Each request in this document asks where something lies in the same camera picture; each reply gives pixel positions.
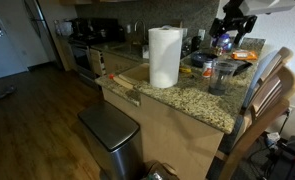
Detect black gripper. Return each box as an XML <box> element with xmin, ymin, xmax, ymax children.
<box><xmin>208</xmin><ymin>14</ymin><xmax>258</xmax><ymax>46</ymax></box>

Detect stainless steel refrigerator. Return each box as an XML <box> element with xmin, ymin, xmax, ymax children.
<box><xmin>21</xmin><ymin>0</ymin><xmax>66</xmax><ymax>70</ymax></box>

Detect clear bag of nuts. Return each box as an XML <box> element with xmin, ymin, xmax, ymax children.
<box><xmin>213</xmin><ymin>45</ymin><xmax>225</xmax><ymax>57</ymax></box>

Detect white wall outlet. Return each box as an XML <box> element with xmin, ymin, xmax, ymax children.
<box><xmin>197</xmin><ymin>28</ymin><xmax>207</xmax><ymax>41</ymax></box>

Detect white paper towel roll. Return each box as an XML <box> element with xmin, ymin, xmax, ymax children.
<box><xmin>148</xmin><ymin>26</ymin><xmax>184</xmax><ymax>89</ymax></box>

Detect black plastic tray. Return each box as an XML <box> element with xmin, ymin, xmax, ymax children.
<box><xmin>227</xmin><ymin>59</ymin><xmax>254</xmax><ymax>76</ymax></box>

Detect wooden cutting board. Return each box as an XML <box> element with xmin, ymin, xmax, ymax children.
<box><xmin>118</xmin><ymin>62</ymin><xmax>151</xmax><ymax>86</ymax></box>

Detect white door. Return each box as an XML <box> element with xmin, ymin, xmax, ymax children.
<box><xmin>0</xmin><ymin>0</ymin><xmax>30</xmax><ymax>82</ymax></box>

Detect clear jar blue lid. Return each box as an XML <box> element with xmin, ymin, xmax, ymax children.
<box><xmin>212</xmin><ymin>33</ymin><xmax>234</xmax><ymax>52</ymax></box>

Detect black bag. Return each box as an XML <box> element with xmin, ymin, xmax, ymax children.
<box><xmin>269</xmin><ymin>134</ymin><xmax>295</xmax><ymax>180</ymax></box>

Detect large wooden chair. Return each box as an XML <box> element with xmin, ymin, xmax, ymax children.
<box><xmin>216</xmin><ymin>64</ymin><xmax>295</xmax><ymax>180</ymax></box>

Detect clear plastic blender cup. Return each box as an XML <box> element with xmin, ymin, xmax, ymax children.
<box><xmin>208</xmin><ymin>59</ymin><xmax>239</xmax><ymax>97</ymax></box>

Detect white bottle purple cap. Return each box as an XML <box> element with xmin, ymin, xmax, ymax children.
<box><xmin>201</xmin><ymin>58</ymin><xmax>215</xmax><ymax>79</ymax></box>

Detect dark shoes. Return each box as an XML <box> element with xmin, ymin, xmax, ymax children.
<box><xmin>0</xmin><ymin>84</ymin><xmax>18</xmax><ymax>101</ymax></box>

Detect black countertop appliance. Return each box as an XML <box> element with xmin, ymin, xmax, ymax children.
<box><xmin>190</xmin><ymin>34</ymin><xmax>202</xmax><ymax>53</ymax></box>

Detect metal sink faucet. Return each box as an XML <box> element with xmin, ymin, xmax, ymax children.
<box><xmin>133</xmin><ymin>19</ymin><xmax>148</xmax><ymax>44</ymax></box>

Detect wooden chair grey backrest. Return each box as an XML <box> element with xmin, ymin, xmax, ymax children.
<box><xmin>241</xmin><ymin>46</ymin><xmax>295</xmax><ymax>118</ymax></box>

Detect black stove oven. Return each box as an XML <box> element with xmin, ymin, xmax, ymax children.
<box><xmin>68</xmin><ymin>18</ymin><xmax>121</xmax><ymax>84</ymax></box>

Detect dark blue bowl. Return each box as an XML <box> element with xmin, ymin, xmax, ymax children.
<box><xmin>190</xmin><ymin>51</ymin><xmax>219</xmax><ymax>69</ymax></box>

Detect beige sink cabinet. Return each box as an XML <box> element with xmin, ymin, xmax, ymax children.
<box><xmin>88</xmin><ymin>46</ymin><xmax>145</xmax><ymax>78</ymax></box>

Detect white countertop container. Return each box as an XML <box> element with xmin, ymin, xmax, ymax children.
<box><xmin>54</xmin><ymin>19</ymin><xmax>74</xmax><ymax>37</ymax></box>

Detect stainless steel trash can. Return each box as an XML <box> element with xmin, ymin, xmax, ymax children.
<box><xmin>77</xmin><ymin>100</ymin><xmax>145</xmax><ymax>180</ymax></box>

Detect orange snack package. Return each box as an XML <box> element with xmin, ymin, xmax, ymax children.
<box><xmin>231</xmin><ymin>49</ymin><xmax>259</xmax><ymax>62</ymax></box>

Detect beige kitchen island cabinet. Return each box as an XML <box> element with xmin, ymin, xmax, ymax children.
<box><xmin>101</xmin><ymin>86</ymin><xmax>225</xmax><ymax>180</ymax></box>

